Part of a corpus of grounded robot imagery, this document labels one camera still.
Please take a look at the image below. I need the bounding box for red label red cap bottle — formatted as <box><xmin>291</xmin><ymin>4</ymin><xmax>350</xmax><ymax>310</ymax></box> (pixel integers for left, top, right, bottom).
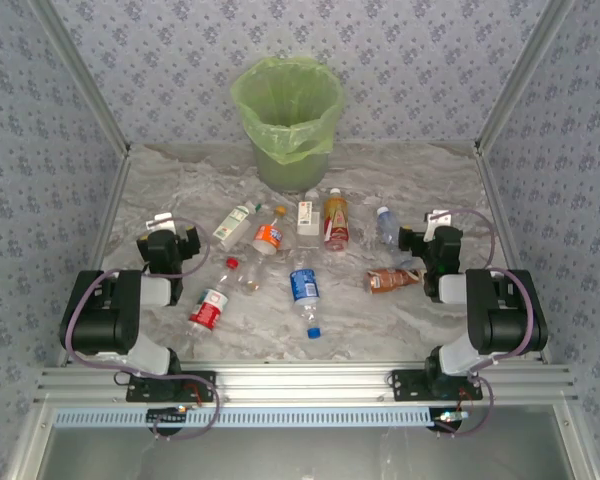
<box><xmin>186</xmin><ymin>256</ymin><xmax>240</xmax><ymax>337</ymax></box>

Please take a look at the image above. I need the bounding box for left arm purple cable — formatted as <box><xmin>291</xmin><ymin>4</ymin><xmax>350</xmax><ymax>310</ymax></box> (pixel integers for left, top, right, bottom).
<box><xmin>61</xmin><ymin>214</ymin><xmax>222</xmax><ymax>442</ymax></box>

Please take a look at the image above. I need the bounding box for aluminium frame post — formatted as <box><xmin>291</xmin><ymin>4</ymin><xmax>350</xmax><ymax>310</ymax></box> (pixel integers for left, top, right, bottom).
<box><xmin>28</xmin><ymin>0</ymin><xmax>132</xmax><ymax>157</ymax></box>
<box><xmin>473</xmin><ymin>0</ymin><xmax>577</xmax><ymax>157</ymax></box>

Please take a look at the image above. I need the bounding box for left aluminium frame post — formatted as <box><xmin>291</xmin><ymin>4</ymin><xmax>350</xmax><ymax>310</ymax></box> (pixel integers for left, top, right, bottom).
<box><xmin>28</xmin><ymin>0</ymin><xmax>132</xmax><ymax>157</ymax></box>

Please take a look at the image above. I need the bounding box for green plastic bin liner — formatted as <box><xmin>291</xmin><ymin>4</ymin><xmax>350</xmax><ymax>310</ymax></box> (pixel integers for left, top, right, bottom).
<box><xmin>230</xmin><ymin>55</ymin><xmax>346</xmax><ymax>166</ymax></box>

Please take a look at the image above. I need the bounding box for blue label blue cap bottle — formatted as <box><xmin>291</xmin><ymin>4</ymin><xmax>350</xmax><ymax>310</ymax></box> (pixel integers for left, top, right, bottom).
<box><xmin>288</xmin><ymin>252</ymin><xmax>324</xmax><ymax>340</ymax></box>

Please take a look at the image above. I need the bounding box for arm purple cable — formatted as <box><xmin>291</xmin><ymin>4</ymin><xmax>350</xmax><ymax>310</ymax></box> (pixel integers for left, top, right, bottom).
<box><xmin>431</xmin><ymin>208</ymin><xmax>537</xmax><ymax>439</ymax></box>
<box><xmin>61</xmin><ymin>214</ymin><xmax>222</xmax><ymax>442</ymax></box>

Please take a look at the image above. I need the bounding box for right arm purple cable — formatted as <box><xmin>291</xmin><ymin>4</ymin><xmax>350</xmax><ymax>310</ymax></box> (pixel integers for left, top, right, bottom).
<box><xmin>431</xmin><ymin>208</ymin><xmax>537</xmax><ymax>439</ymax></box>

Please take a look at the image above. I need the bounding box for left small circuit board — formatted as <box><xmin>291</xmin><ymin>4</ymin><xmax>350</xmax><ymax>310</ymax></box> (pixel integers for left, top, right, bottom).
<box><xmin>146</xmin><ymin>406</ymin><xmax>189</xmax><ymax>434</ymax></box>

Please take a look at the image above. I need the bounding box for blue grey slotted cable duct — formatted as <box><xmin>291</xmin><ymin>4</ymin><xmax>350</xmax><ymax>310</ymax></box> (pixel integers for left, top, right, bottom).
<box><xmin>53</xmin><ymin>406</ymin><xmax>482</xmax><ymax>429</ymax></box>

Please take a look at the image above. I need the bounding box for crushed brown label bottle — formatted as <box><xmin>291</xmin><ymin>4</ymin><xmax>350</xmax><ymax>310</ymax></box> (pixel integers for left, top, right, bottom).
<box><xmin>363</xmin><ymin>267</ymin><xmax>426</xmax><ymax>295</ymax></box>

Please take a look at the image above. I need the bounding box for orange label plastic bottle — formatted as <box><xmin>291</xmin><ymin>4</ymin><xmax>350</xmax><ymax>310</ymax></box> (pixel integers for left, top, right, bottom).
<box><xmin>252</xmin><ymin>205</ymin><xmax>289</xmax><ymax>257</ymax></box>

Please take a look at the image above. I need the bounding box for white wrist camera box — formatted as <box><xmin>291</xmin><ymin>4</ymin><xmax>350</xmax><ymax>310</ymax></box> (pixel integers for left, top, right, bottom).
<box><xmin>146</xmin><ymin>212</ymin><xmax>175</xmax><ymax>233</ymax></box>
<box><xmin>424</xmin><ymin>209</ymin><xmax>454</xmax><ymax>241</ymax></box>

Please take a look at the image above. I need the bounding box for grey plastic waste bin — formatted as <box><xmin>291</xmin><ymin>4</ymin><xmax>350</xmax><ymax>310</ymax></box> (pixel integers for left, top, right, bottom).
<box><xmin>249</xmin><ymin>137</ymin><xmax>331</xmax><ymax>194</ymax></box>

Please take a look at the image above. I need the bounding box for small clear water bottle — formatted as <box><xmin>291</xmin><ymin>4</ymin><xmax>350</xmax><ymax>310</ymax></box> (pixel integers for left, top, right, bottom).
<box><xmin>376</xmin><ymin>205</ymin><xmax>415</xmax><ymax>269</ymax></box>

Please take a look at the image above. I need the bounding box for right aluminium frame post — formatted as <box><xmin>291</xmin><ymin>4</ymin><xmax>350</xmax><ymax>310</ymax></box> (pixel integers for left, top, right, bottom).
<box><xmin>473</xmin><ymin>0</ymin><xmax>577</xmax><ymax>157</ymax></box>

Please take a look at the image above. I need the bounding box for white red label clear bottle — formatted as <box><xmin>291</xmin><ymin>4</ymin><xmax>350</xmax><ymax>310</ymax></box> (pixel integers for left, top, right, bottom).
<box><xmin>295</xmin><ymin>189</ymin><xmax>323</xmax><ymax>252</ymax></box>

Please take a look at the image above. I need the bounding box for aluminium cross rail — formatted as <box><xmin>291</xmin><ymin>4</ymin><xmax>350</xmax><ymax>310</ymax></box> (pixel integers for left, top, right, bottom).
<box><xmin>33</xmin><ymin>363</ymin><xmax>580</xmax><ymax>407</ymax></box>

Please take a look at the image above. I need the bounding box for clear unlabelled plastic bottle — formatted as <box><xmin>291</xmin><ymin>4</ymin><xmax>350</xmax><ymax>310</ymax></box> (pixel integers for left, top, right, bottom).
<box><xmin>236</xmin><ymin>251</ymin><xmax>271</xmax><ymax>297</ymax></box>

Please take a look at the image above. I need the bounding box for brown tea plastic bottle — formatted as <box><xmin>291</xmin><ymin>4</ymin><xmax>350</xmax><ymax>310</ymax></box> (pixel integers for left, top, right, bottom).
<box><xmin>322</xmin><ymin>187</ymin><xmax>351</xmax><ymax>254</ymax></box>

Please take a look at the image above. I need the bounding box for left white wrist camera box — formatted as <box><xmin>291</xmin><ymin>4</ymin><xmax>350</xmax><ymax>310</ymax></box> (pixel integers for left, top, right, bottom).
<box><xmin>146</xmin><ymin>212</ymin><xmax>175</xmax><ymax>233</ymax></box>

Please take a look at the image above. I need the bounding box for small circuit board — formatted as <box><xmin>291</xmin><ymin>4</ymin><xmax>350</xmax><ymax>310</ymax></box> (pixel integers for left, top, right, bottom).
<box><xmin>428</xmin><ymin>406</ymin><xmax>469</xmax><ymax>432</ymax></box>
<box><xmin>146</xmin><ymin>406</ymin><xmax>189</xmax><ymax>434</ymax></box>

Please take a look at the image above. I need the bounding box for right small circuit board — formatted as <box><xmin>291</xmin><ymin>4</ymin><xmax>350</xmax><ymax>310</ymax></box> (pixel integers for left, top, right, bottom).
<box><xmin>428</xmin><ymin>406</ymin><xmax>469</xmax><ymax>432</ymax></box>

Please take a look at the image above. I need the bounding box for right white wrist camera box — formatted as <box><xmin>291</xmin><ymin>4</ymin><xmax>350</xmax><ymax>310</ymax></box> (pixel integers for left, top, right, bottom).
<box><xmin>424</xmin><ymin>209</ymin><xmax>454</xmax><ymax>241</ymax></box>

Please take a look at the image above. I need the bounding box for green white label plastic bottle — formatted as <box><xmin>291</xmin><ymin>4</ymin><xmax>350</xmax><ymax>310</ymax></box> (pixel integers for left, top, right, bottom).
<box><xmin>212</xmin><ymin>201</ymin><xmax>258</xmax><ymax>252</ymax></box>

